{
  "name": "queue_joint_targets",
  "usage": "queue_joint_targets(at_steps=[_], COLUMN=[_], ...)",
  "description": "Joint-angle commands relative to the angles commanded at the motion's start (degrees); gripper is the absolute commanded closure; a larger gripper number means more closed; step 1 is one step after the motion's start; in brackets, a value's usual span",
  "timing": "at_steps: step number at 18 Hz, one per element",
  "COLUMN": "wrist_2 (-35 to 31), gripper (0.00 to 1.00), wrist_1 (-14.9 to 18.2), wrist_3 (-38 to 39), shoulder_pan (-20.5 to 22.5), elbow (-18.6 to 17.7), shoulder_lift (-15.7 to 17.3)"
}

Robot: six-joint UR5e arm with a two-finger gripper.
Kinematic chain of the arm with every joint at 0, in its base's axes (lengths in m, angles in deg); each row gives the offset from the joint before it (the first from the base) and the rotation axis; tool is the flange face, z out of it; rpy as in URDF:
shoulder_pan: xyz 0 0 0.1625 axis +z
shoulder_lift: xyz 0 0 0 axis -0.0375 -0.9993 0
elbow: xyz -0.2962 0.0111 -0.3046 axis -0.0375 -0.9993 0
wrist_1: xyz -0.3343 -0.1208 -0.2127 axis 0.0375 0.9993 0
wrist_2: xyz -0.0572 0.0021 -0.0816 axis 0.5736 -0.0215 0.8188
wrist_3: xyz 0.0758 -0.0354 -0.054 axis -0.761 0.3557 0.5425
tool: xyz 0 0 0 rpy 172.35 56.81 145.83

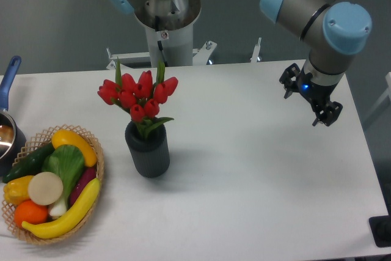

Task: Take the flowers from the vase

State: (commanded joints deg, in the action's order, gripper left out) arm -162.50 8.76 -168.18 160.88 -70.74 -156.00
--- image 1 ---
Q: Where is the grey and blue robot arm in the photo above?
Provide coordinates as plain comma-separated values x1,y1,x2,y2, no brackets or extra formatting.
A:
110,0,372,126

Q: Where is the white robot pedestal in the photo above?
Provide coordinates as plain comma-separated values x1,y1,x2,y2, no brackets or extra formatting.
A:
106,25,217,70

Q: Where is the green bok choy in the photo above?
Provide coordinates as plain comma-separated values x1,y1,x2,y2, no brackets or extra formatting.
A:
41,145,84,219

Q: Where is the blue handled saucepan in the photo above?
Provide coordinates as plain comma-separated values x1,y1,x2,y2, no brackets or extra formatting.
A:
1,56,26,177

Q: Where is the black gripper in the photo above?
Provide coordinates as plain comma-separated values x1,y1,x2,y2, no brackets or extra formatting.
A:
279,61,343,127

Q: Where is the purple sweet potato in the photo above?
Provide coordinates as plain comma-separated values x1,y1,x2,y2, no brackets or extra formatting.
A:
68,167,96,207

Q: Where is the yellow banana bottom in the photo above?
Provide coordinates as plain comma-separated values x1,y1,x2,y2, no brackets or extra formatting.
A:
22,178,101,239

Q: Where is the orange fruit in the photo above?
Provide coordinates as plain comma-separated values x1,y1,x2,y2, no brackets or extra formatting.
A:
14,200,48,229

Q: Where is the dark grey ribbed vase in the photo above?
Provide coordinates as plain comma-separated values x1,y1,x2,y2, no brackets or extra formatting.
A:
125,122,170,178

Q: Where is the yellow bell pepper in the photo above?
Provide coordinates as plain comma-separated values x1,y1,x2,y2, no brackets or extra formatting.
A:
3,175,34,205

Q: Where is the yellow squash top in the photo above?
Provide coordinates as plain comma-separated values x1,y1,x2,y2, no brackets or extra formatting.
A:
51,129,98,167

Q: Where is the black device at table edge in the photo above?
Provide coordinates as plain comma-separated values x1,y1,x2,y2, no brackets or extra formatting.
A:
368,215,390,248

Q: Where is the beige round disc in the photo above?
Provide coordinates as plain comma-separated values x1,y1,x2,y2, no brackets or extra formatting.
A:
27,172,64,206

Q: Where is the white frame at right edge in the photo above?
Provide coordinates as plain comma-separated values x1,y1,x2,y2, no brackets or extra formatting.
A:
362,72,390,130

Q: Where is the red tulip bouquet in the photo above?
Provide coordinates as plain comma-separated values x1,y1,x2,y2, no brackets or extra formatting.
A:
97,61,178,141

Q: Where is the white bracket with bolt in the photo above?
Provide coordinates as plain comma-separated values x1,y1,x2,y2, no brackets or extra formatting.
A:
250,37,262,63

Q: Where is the green cucumber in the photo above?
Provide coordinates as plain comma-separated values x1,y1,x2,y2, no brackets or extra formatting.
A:
2,143,54,183

